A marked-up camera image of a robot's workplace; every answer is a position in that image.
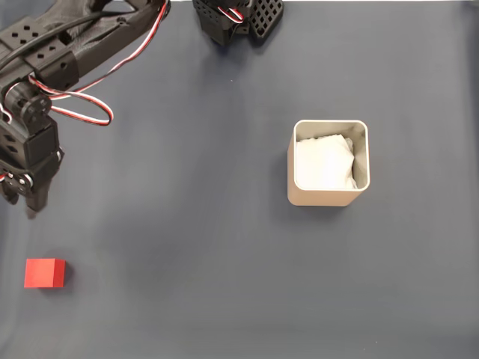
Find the white crumpled tissue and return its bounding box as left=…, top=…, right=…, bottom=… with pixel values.
left=295, top=133, right=357, bottom=190

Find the red cube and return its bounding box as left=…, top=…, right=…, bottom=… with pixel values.
left=23, top=257, right=67, bottom=289

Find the beige square box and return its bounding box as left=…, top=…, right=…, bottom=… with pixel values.
left=287, top=119, right=371, bottom=207

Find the red white black servo cable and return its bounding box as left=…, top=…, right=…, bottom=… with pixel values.
left=219, top=5, right=244, bottom=24
left=28, top=0, right=172, bottom=127

